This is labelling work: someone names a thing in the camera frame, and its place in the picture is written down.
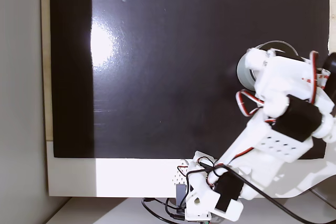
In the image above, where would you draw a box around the black cable bundle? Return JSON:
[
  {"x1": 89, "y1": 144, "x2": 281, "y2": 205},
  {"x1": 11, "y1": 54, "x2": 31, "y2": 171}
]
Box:
[{"x1": 141, "y1": 197, "x2": 187, "y2": 221}]

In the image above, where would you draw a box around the long black cable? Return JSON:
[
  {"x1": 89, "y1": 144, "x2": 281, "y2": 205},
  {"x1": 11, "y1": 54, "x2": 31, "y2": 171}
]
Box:
[{"x1": 186, "y1": 162, "x2": 326, "y2": 224}]

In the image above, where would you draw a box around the grey metal cup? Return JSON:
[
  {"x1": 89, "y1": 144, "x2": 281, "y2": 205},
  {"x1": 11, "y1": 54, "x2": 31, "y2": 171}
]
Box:
[{"x1": 236, "y1": 40, "x2": 305, "y2": 91}]

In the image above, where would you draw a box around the black glossy table mat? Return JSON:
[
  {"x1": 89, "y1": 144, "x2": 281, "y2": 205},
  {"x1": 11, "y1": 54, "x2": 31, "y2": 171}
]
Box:
[{"x1": 49, "y1": 0, "x2": 330, "y2": 160}]

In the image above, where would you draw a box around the red white servo cable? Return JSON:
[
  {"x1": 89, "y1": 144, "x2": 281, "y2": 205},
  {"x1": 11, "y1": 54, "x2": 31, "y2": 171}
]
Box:
[
  {"x1": 235, "y1": 89, "x2": 266, "y2": 118},
  {"x1": 301, "y1": 50, "x2": 320, "y2": 104}
]

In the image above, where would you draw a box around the grey table clamp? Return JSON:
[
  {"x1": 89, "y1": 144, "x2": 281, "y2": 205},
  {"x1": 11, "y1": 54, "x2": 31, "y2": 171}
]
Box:
[{"x1": 175, "y1": 183, "x2": 186, "y2": 207}]

